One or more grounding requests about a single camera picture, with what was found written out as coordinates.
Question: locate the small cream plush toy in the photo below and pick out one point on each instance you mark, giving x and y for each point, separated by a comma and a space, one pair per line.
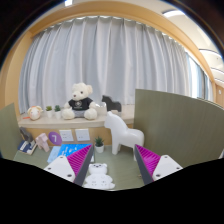
35, 113

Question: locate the white bear-shaped power strip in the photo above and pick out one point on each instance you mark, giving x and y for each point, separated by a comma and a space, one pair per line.
99, 178

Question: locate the grey horse figure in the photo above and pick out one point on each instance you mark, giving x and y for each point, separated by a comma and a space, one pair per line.
26, 134

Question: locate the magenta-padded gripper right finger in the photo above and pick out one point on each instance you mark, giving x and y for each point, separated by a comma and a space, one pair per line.
160, 166

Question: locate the cream teddy bear black shirt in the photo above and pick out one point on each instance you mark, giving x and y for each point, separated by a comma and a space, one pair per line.
80, 103

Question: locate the spiky potted plant white pot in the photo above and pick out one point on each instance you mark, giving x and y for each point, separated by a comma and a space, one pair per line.
99, 148

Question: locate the bright blue book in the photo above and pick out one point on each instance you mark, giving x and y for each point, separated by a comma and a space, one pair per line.
71, 149

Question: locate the purple round number sign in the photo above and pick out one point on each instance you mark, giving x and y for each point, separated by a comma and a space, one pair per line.
55, 138

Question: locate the long ceiling light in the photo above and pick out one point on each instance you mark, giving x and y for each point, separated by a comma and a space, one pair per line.
173, 13

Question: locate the wooden window ledge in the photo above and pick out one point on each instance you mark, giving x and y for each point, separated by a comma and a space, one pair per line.
66, 122

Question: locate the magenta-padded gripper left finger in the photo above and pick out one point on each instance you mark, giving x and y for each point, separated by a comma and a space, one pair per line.
61, 166

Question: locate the narrow green partition panel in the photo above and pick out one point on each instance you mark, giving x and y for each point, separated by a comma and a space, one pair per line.
10, 133

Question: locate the dark notebook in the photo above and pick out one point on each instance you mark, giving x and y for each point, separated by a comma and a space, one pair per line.
26, 147

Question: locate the small potted plant white pot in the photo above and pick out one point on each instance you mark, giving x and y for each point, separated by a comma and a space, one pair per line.
49, 113
57, 114

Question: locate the light blue book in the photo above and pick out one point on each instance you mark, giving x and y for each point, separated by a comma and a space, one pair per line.
54, 154

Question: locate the black horse figure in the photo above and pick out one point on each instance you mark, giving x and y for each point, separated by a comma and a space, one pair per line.
111, 104

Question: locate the wide green partition panel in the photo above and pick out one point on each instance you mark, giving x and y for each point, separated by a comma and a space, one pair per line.
180, 126

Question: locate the white wall socket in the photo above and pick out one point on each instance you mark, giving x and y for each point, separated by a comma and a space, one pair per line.
66, 135
82, 135

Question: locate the pink horse figure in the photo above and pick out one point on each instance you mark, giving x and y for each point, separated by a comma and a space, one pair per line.
42, 141

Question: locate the white-grey curtain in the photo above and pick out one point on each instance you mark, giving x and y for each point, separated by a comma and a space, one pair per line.
116, 60

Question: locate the large white horse figure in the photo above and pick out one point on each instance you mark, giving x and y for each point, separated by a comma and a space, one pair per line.
125, 135

